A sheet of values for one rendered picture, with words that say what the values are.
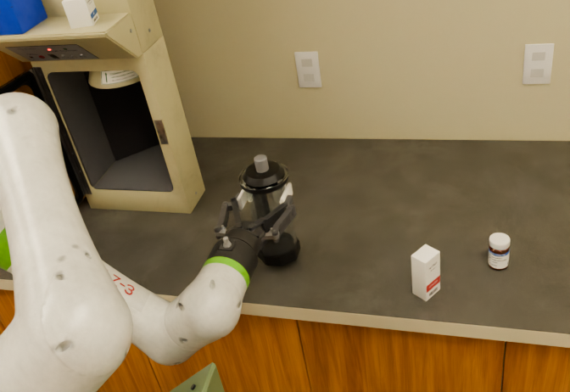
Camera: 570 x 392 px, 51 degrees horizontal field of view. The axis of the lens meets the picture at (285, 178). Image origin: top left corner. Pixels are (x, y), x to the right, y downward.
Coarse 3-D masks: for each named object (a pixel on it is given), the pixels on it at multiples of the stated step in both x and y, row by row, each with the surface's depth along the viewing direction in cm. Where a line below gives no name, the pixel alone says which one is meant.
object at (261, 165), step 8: (256, 160) 127; (264, 160) 127; (272, 160) 132; (248, 168) 131; (256, 168) 129; (264, 168) 128; (272, 168) 129; (280, 168) 129; (248, 176) 128; (256, 176) 128; (264, 176) 127; (272, 176) 127; (280, 176) 128; (248, 184) 128; (256, 184) 127; (264, 184) 127
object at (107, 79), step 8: (96, 72) 150; (104, 72) 149; (112, 72) 148; (120, 72) 148; (128, 72) 149; (88, 80) 154; (96, 80) 150; (104, 80) 149; (112, 80) 149; (120, 80) 149; (128, 80) 149; (136, 80) 150; (104, 88) 150
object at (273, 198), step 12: (240, 180) 130; (276, 192) 128; (252, 204) 131; (264, 204) 129; (276, 204) 130; (252, 216) 134; (264, 216) 131; (288, 228) 135; (288, 240) 137; (264, 252) 138; (276, 252) 137; (288, 252) 138
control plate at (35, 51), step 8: (8, 48) 137; (16, 48) 137; (24, 48) 137; (32, 48) 136; (40, 48) 136; (56, 48) 135; (72, 48) 134; (80, 48) 134; (24, 56) 142; (32, 56) 141; (48, 56) 141; (64, 56) 140; (88, 56) 138; (96, 56) 138
